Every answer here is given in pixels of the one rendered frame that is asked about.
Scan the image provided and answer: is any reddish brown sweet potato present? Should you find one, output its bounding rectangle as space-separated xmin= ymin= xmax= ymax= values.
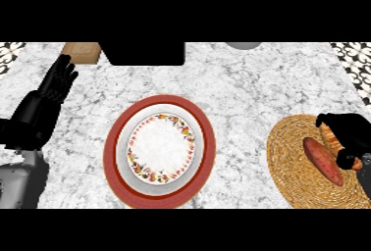
xmin=302 ymin=136 xmax=345 ymax=187

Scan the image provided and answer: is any red rimmed floral plate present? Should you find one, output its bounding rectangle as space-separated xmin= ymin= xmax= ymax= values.
xmin=102 ymin=94 xmax=218 ymax=210

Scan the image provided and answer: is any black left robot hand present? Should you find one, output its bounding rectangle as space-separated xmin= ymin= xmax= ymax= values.
xmin=0 ymin=53 xmax=80 ymax=152

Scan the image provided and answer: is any round woven straw placemat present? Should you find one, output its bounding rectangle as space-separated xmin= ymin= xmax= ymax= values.
xmin=266 ymin=114 xmax=371 ymax=210

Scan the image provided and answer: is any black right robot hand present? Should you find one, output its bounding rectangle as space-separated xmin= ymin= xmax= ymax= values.
xmin=315 ymin=112 xmax=371 ymax=171

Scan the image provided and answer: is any black appliance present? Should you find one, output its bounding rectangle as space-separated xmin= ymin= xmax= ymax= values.
xmin=99 ymin=41 xmax=186 ymax=67

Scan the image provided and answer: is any brown wooden block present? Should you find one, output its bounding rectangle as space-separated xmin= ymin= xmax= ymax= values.
xmin=59 ymin=41 xmax=104 ymax=66

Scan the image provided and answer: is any grey round object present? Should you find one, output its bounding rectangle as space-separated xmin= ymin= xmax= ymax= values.
xmin=223 ymin=41 xmax=263 ymax=51

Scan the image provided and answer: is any golden brown croissant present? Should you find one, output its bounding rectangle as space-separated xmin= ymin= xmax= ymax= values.
xmin=318 ymin=123 xmax=364 ymax=173

